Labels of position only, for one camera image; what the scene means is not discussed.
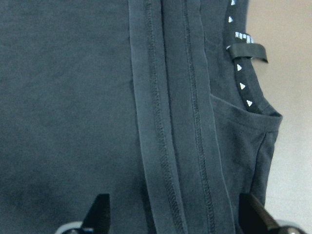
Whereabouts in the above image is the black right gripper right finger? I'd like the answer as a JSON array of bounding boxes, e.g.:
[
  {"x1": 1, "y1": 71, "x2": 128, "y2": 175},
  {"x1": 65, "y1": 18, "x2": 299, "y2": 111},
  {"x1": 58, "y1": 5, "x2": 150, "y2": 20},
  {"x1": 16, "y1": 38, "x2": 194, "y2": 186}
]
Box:
[{"x1": 240, "y1": 194, "x2": 280, "y2": 232}]

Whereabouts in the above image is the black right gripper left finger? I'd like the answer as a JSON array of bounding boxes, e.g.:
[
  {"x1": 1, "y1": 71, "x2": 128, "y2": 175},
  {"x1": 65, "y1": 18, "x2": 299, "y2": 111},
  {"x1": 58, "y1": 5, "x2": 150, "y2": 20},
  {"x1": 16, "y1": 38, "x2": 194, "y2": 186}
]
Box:
[{"x1": 80, "y1": 194, "x2": 110, "y2": 234}]

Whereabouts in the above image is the black printed t-shirt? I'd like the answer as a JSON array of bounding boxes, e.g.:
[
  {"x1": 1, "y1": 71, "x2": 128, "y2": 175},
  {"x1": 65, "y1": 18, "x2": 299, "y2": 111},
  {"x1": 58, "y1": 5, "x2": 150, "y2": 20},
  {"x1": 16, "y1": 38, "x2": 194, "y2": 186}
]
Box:
[{"x1": 0, "y1": 0, "x2": 282, "y2": 234}]

